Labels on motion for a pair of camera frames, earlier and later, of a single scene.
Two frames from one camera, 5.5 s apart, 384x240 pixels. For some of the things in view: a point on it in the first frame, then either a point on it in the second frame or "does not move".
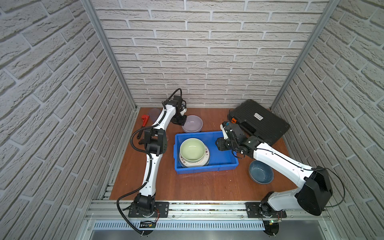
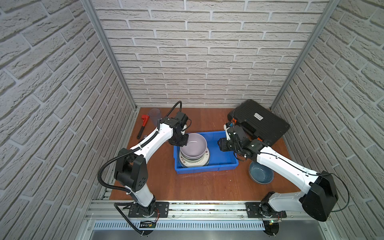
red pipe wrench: x=145 y=118 does not move
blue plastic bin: x=219 y=160 does not move
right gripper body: x=225 y=145 does not move
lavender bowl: x=193 y=123 to x=196 y=146
